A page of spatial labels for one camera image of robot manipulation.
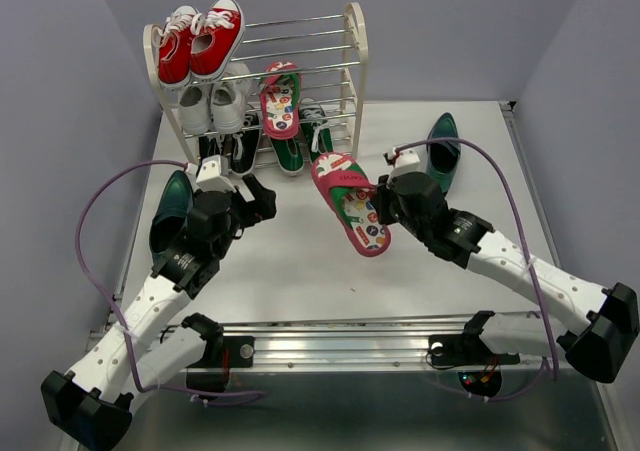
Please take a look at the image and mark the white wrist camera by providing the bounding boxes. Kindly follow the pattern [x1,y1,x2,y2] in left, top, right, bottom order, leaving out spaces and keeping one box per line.
[196,155,236,192]
[384,147,423,179]

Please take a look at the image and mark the white sneaker right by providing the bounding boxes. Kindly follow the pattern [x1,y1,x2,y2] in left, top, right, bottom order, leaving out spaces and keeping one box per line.
[210,62,251,135]

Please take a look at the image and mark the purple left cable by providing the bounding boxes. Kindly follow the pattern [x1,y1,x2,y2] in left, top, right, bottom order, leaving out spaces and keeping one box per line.
[74,159,266,407]

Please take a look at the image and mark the dark green loafer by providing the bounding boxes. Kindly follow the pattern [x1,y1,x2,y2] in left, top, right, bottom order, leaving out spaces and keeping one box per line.
[426,112,461,195]
[149,170,194,263]

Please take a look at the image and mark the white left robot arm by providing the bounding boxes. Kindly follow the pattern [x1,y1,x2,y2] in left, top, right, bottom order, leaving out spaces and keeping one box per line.
[41,175,277,450]

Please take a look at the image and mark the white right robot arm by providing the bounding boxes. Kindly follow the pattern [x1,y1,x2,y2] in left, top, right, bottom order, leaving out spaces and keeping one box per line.
[373,172,639,383]

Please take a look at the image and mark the pink green sandal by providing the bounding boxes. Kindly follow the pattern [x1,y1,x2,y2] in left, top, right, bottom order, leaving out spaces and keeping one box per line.
[312,152,391,258]
[259,61,301,141]

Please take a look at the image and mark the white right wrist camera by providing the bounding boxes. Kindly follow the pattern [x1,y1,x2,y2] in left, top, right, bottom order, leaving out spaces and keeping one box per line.
[384,147,423,179]

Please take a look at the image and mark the black canvas sneaker left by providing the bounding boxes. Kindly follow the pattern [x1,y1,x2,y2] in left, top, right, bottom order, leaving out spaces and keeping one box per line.
[198,135,222,162]

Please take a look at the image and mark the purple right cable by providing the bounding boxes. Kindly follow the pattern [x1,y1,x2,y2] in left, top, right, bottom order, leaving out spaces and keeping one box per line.
[394,137,559,403]

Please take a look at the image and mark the red canvas sneaker right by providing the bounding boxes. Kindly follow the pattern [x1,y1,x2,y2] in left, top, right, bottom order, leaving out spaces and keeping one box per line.
[190,0,245,82]

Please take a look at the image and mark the white sneaker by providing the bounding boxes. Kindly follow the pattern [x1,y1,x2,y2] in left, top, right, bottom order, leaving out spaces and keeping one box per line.
[210,62,251,135]
[178,85,212,135]

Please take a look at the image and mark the black canvas sneaker right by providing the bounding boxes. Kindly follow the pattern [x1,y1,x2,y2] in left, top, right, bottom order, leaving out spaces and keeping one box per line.
[230,112,262,177]

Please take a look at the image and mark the black canvas sneaker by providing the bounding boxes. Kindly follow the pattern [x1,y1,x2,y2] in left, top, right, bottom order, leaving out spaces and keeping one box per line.
[198,135,222,162]
[230,112,262,177]

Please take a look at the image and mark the aluminium mounting rail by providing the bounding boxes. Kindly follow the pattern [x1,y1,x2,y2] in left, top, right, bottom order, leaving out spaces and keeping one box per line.
[89,313,609,375]

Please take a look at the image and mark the red canvas sneaker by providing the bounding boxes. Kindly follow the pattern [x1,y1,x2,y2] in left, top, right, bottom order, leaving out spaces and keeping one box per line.
[151,5,198,90]
[190,0,245,82]

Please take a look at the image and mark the cream metal shoe rack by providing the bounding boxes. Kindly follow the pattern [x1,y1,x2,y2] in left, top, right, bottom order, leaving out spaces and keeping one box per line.
[142,2,369,164]

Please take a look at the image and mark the white sneaker left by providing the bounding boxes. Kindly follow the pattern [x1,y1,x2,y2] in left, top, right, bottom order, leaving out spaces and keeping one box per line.
[178,85,212,135]

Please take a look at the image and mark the purple cable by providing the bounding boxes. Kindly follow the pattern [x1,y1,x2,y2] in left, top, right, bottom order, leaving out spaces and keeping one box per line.
[394,137,559,403]
[74,159,266,407]

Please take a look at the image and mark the red canvas sneaker left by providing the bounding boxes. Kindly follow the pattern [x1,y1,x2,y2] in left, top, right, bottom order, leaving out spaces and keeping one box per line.
[151,5,198,90]

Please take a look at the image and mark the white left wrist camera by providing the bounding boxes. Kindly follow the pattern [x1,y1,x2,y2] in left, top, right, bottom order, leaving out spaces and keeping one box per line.
[196,155,236,192]

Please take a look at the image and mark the green canvas sneaker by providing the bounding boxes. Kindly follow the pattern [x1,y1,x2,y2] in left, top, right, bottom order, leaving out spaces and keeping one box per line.
[270,137,304,176]
[298,98,334,162]

